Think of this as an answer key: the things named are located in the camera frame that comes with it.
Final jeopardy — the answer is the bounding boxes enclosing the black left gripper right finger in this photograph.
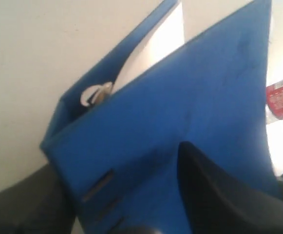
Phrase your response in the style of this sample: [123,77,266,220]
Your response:
[177,141,283,234]

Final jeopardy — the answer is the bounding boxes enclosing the white notebook paper pages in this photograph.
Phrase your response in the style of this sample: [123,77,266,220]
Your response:
[112,1,185,94]

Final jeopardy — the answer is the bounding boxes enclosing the blue ring binder notebook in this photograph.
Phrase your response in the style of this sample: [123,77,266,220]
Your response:
[41,0,279,234]

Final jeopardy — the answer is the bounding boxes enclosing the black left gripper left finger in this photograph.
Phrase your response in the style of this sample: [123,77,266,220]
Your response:
[0,164,75,234]

